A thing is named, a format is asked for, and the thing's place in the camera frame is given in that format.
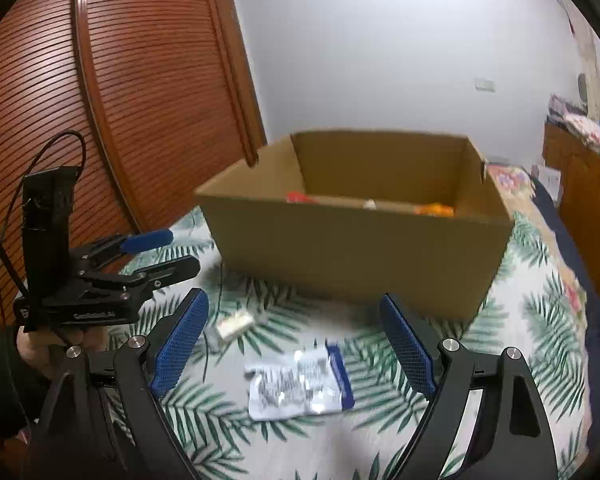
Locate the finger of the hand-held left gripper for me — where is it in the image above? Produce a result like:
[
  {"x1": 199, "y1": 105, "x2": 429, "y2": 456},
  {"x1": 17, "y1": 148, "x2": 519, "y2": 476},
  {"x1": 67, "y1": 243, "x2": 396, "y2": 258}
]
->
[
  {"x1": 74, "y1": 228, "x2": 176, "y2": 269},
  {"x1": 80, "y1": 254, "x2": 202, "y2": 302}
]

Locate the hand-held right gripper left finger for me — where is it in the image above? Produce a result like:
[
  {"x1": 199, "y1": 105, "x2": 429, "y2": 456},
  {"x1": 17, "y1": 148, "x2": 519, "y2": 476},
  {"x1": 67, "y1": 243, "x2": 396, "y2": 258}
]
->
[{"x1": 30, "y1": 287, "x2": 211, "y2": 480}]

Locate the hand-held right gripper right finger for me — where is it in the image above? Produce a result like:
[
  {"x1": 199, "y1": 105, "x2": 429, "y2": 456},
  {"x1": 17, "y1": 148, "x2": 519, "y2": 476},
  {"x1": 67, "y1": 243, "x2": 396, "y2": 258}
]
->
[{"x1": 378, "y1": 294, "x2": 561, "y2": 480}]

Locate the small clear candy packet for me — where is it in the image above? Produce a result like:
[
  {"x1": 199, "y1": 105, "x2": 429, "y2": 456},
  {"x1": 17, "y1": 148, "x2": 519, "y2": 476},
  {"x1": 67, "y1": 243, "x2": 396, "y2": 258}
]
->
[{"x1": 206, "y1": 304, "x2": 262, "y2": 349}]

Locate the brown cardboard box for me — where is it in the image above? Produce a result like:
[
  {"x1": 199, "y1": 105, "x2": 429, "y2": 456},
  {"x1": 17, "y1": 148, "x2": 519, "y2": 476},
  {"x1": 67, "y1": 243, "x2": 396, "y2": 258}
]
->
[{"x1": 194, "y1": 129, "x2": 517, "y2": 324}]

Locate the white and blue snack packet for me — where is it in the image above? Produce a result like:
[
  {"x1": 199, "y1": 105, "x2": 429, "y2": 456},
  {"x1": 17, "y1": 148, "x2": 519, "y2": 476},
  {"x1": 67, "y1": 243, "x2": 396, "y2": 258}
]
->
[{"x1": 243, "y1": 341, "x2": 357, "y2": 422}]

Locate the white and orange snack packet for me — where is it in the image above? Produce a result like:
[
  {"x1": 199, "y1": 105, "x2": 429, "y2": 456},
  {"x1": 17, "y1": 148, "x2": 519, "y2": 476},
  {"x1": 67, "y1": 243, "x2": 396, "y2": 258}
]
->
[{"x1": 413, "y1": 202, "x2": 456, "y2": 219}]

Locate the person's left forearm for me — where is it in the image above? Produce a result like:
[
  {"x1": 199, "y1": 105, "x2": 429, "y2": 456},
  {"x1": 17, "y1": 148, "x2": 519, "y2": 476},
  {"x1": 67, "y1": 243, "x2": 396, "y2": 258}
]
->
[{"x1": 0, "y1": 329, "x2": 57, "y2": 443}]

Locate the person's left hand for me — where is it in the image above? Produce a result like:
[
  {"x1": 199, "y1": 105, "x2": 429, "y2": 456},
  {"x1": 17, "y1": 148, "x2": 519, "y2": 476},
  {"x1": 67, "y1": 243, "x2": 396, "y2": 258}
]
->
[{"x1": 15, "y1": 325, "x2": 110, "y2": 379}]

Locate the leaf printed bedspread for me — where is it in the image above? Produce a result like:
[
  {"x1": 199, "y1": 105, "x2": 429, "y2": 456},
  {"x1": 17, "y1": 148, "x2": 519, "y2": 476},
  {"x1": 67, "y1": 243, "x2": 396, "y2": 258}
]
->
[{"x1": 10, "y1": 200, "x2": 598, "y2": 480}]

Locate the wooden slatted wardrobe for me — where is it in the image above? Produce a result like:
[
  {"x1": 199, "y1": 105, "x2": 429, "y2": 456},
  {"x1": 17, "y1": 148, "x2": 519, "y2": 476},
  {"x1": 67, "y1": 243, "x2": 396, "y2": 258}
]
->
[{"x1": 0, "y1": 0, "x2": 269, "y2": 337}]

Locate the dark blue blanket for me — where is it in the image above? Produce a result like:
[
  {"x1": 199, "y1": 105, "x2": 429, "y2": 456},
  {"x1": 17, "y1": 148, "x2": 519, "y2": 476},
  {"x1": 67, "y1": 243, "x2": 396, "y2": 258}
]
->
[{"x1": 529, "y1": 179, "x2": 600, "y2": 461}]

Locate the floral quilt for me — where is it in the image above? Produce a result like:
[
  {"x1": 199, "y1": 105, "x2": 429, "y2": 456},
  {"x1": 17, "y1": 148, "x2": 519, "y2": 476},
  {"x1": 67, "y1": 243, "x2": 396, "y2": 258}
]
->
[{"x1": 484, "y1": 162, "x2": 537, "y2": 207}]

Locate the white paper bag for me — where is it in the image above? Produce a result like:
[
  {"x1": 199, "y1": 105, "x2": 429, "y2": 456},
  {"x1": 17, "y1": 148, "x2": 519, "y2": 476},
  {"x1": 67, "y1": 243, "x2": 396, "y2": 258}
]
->
[{"x1": 534, "y1": 162, "x2": 564, "y2": 197}]

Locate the wooden cabinet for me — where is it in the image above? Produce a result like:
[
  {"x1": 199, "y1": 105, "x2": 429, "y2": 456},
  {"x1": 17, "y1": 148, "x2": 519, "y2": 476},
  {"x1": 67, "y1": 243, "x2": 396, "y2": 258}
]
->
[{"x1": 542, "y1": 117, "x2": 600, "y2": 322}]

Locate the pile of folded cloths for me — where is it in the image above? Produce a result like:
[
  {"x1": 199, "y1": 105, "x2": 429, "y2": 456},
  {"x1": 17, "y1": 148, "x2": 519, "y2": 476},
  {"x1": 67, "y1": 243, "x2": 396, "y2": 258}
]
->
[{"x1": 547, "y1": 93, "x2": 600, "y2": 162}]

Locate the pale curtain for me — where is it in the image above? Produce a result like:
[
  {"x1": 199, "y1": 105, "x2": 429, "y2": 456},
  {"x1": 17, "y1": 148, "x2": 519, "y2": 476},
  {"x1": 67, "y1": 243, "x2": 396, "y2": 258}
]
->
[{"x1": 582, "y1": 22, "x2": 600, "y2": 117}]

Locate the black cable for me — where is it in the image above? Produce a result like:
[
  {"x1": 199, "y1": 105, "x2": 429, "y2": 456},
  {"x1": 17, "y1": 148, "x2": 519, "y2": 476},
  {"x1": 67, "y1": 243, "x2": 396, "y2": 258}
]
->
[{"x1": 0, "y1": 131, "x2": 87, "y2": 321}]

